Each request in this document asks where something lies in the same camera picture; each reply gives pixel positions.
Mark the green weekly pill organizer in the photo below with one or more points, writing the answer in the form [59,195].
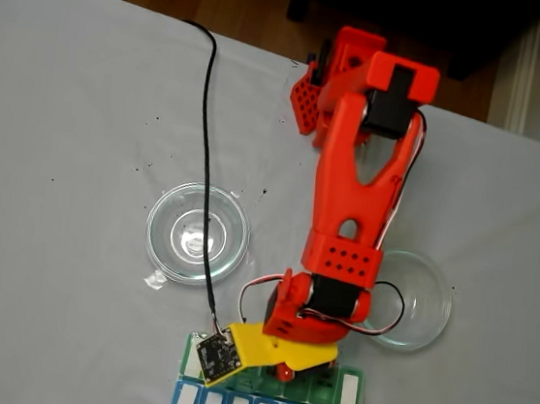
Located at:
[324,386]

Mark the clear glass bowl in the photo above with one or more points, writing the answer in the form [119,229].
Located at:
[177,201]
[424,302]

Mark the dark wooden furniture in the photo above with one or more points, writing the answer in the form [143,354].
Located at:
[394,6]

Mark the white door trim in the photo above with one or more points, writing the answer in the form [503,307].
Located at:
[526,75]

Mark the black camera circuit board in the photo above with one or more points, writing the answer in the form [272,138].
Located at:
[218,358]

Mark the orange perforated base bracket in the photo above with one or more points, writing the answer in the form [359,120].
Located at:
[306,101]

